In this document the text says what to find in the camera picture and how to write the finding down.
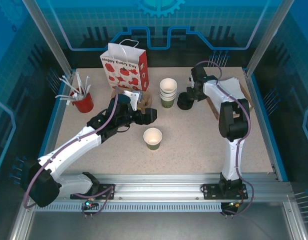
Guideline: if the white red printed paper bag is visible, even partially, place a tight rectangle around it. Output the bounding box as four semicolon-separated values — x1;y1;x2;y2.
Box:
100;39;149;92

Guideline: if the brown cardboard tray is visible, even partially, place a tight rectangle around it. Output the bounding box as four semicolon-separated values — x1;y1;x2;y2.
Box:
206;81;254;121

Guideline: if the red metal bucket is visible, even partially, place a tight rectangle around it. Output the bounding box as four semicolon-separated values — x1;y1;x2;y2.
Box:
70;91;94;114

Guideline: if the white paper napkin stack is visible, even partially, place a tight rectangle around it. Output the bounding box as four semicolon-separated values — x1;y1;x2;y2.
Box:
218;77;253;113

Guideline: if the blue table border strip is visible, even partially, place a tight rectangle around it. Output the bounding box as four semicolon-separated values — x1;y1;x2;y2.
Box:
38;68;77;163
250;73;290;183

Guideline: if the small circuit board with LEDs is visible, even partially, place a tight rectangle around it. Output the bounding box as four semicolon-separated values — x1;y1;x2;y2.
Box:
227;199;245;210
84;198;99;210

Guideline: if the grey metal base sheet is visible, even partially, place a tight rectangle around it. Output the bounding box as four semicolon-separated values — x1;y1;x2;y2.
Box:
26;209;294;240

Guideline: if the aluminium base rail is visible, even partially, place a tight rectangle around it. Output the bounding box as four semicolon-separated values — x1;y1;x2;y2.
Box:
26;172;294;204

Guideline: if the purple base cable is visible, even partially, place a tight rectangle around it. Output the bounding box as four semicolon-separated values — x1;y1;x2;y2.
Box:
80;185;116;220
220;179;255;219

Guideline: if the slotted grey cable duct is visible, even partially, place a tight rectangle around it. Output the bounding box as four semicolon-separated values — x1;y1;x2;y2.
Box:
32;201;224;214

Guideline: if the short aluminium frame post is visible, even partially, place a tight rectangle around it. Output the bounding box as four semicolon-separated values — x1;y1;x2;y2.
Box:
8;194;34;240
283;194;308;240

